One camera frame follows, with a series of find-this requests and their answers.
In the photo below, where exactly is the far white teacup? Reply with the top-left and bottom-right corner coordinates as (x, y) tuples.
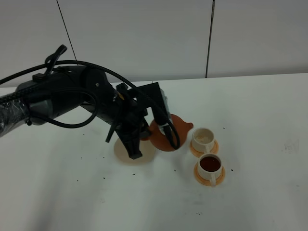
(192, 128), (215, 154)

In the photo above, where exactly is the cream round teapot coaster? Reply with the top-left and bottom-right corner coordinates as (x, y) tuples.
(114, 139), (156, 166)

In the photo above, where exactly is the near orange saucer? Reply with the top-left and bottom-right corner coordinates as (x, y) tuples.
(193, 164), (226, 186)

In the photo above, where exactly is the black braided camera cable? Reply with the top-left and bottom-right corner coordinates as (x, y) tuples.
(0, 44), (181, 150)

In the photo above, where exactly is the orange saucer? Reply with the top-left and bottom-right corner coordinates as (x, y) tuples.
(190, 140), (219, 157)
(193, 164), (226, 186)

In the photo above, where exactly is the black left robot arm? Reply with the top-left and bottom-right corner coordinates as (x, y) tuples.
(0, 66), (147, 159)

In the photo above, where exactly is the white teacup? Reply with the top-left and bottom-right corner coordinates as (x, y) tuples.
(192, 128), (215, 154)
(197, 154), (222, 186)

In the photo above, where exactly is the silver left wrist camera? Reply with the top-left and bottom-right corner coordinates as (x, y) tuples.
(137, 82), (169, 126)

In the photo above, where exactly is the far orange saucer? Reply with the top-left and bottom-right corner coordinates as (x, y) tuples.
(190, 140), (219, 157)

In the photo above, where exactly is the brown clay teapot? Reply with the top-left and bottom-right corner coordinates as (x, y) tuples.
(141, 114), (194, 152)

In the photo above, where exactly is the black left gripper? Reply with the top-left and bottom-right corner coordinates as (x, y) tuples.
(108, 83), (151, 159)

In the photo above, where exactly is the near white teacup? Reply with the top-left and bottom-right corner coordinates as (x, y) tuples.
(197, 154), (222, 186)

